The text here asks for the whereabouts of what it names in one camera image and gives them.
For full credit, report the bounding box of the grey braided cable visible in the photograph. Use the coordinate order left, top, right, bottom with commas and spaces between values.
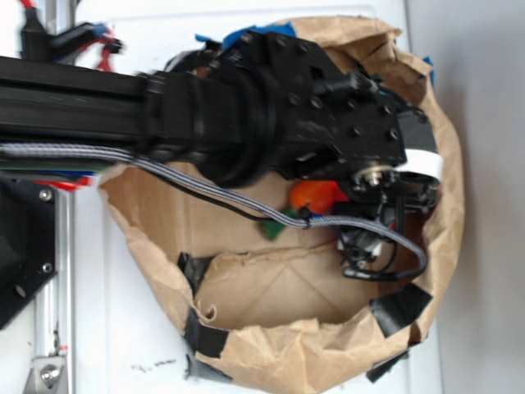
0, 143, 428, 282

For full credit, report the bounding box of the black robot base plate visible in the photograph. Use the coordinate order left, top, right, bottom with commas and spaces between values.
1, 177, 56, 328

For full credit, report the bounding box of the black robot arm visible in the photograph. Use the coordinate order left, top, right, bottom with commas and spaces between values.
1, 31, 442, 209

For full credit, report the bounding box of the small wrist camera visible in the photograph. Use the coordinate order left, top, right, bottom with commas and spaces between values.
337, 227, 382, 281

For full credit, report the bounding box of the brown paper bag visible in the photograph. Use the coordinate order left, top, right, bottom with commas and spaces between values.
99, 16, 465, 393

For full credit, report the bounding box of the orange toy carrot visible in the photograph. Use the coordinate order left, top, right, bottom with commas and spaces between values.
279, 181, 339, 218

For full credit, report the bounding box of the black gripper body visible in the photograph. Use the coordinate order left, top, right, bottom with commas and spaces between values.
265, 33, 443, 209

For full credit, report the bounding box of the red wire bundle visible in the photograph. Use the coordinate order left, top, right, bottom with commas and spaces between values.
18, 0, 126, 73

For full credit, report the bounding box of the aluminium rail frame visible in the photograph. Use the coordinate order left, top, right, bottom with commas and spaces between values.
22, 0, 79, 394

